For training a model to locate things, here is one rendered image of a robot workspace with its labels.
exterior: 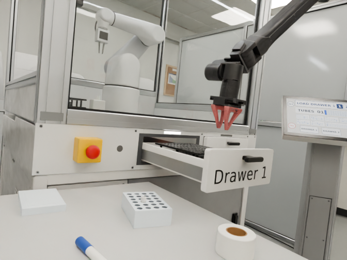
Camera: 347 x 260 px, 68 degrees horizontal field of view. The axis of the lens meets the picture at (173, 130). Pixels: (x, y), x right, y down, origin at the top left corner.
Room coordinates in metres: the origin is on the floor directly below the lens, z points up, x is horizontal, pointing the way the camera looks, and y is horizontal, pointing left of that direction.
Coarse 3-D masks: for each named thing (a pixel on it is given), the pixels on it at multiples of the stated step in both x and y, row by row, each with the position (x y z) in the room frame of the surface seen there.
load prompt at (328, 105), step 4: (296, 100) 1.57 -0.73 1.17; (300, 100) 1.57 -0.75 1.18; (296, 104) 1.55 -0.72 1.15; (300, 104) 1.55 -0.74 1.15; (304, 104) 1.55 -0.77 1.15; (308, 104) 1.54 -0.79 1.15; (312, 104) 1.54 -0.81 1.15; (316, 104) 1.53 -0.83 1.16; (320, 104) 1.53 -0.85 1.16; (324, 104) 1.53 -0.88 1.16; (328, 104) 1.52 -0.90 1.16; (332, 104) 1.52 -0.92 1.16; (336, 104) 1.52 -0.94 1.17; (340, 104) 1.51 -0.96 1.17; (344, 104) 1.51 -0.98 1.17; (328, 108) 1.50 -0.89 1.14; (332, 108) 1.50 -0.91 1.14; (336, 108) 1.50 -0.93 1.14; (340, 108) 1.49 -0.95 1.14; (344, 108) 1.49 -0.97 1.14
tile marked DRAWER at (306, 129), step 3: (300, 126) 1.44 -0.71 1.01; (303, 126) 1.44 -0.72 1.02; (306, 126) 1.44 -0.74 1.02; (309, 126) 1.43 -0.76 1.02; (312, 126) 1.43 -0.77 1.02; (300, 129) 1.43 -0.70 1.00; (303, 129) 1.43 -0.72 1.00; (306, 129) 1.42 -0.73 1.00; (309, 129) 1.42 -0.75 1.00; (312, 129) 1.42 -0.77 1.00; (315, 129) 1.42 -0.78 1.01; (318, 129) 1.41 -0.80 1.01; (306, 132) 1.41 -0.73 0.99; (309, 132) 1.41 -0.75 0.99; (312, 132) 1.41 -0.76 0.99; (315, 132) 1.41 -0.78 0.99; (318, 132) 1.40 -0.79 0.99
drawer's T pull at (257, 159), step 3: (243, 156) 0.70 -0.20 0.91; (246, 156) 0.69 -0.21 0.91; (249, 156) 0.69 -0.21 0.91; (252, 156) 0.70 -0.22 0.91; (243, 159) 0.70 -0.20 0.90; (246, 159) 0.66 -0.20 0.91; (249, 159) 0.67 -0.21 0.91; (252, 159) 0.67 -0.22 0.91; (255, 159) 0.68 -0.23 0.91; (258, 159) 0.69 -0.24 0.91; (261, 159) 0.70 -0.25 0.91
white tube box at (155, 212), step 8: (128, 192) 0.63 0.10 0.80; (136, 192) 0.64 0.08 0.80; (144, 192) 0.64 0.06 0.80; (152, 192) 0.65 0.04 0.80; (128, 200) 0.57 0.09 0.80; (136, 200) 0.58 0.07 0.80; (152, 200) 0.59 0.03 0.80; (160, 200) 0.60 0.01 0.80; (128, 208) 0.57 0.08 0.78; (136, 208) 0.53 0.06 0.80; (144, 208) 0.53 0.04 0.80; (152, 208) 0.54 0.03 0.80; (160, 208) 0.54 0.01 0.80; (168, 208) 0.55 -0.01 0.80; (128, 216) 0.56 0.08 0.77; (136, 216) 0.52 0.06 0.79; (144, 216) 0.52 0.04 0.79; (152, 216) 0.53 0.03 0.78; (160, 216) 0.54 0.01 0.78; (168, 216) 0.55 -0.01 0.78; (136, 224) 0.52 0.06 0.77; (144, 224) 0.52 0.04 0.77; (152, 224) 0.53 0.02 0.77; (160, 224) 0.54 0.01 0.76; (168, 224) 0.55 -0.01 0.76
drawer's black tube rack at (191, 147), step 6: (162, 144) 0.87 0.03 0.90; (168, 144) 0.89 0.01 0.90; (174, 144) 0.91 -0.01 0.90; (180, 144) 0.93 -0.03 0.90; (186, 144) 0.95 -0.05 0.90; (192, 144) 0.97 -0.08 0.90; (180, 150) 0.80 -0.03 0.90; (186, 150) 0.78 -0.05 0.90; (192, 150) 0.79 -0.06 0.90; (198, 150) 0.81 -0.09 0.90; (204, 150) 0.82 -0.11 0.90; (198, 156) 0.88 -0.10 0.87
